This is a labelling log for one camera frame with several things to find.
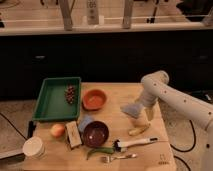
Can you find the left wooden post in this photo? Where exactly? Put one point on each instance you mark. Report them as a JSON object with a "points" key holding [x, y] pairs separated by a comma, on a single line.
{"points": [[66, 14]]}

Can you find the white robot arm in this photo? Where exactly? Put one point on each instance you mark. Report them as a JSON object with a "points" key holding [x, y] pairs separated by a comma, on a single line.
{"points": [[155, 86]]}

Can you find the green chili pepper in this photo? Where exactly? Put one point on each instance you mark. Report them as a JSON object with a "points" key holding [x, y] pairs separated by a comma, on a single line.
{"points": [[106, 150]]}

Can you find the blue-grey towel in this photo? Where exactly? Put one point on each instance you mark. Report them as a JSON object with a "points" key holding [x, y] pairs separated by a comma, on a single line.
{"points": [[133, 109]]}

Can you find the white remote on shelf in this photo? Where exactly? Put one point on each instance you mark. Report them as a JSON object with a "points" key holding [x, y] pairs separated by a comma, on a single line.
{"points": [[92, 12]]}

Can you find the white round container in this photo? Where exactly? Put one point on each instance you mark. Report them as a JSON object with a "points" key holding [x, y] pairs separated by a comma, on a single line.
{"points": [[33, 147]]}

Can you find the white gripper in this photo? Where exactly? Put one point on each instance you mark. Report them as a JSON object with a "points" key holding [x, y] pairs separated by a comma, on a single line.
{"points": [[146, 99]]}

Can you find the tan rectangular sponge block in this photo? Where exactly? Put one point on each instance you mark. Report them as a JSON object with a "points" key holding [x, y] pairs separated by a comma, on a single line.
{"points": [[73, 134]]}

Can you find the light blue cup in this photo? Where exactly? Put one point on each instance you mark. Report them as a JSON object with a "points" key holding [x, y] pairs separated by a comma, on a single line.
{"points": [[84, 122]]}

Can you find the orange peach fruit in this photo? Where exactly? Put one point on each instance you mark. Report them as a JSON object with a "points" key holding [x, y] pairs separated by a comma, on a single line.
{"points": [[57, 130]]}

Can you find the right wooden post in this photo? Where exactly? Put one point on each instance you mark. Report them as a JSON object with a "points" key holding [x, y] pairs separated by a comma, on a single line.
{"points": [[128, 9]]}

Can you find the dark red grape bunch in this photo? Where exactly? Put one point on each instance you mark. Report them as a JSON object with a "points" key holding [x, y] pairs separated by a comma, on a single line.
{"points": [[70, 94]]}

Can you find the wooden post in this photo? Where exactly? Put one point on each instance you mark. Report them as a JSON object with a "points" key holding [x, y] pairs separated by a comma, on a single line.
{"points": [[128, 9], [66, 14]]}

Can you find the orange bowl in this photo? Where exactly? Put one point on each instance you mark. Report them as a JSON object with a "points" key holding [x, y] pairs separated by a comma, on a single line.
{"points": [[94, 99]]}

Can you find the yellow banana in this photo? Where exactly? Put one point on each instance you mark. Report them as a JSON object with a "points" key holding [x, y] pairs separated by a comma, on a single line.
{"points": [[138, 130]]}

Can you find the green plastic tray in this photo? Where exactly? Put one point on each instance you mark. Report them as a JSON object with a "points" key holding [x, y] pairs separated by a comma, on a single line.
{"points": [[51, 103]]}

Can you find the dark purple bowl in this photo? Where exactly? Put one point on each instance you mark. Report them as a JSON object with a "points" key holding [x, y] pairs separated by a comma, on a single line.
{"points": [[95, 134]]}

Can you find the silver fork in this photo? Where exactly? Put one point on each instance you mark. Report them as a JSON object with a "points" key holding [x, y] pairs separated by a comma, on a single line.
{"points": [[108, 159]]}

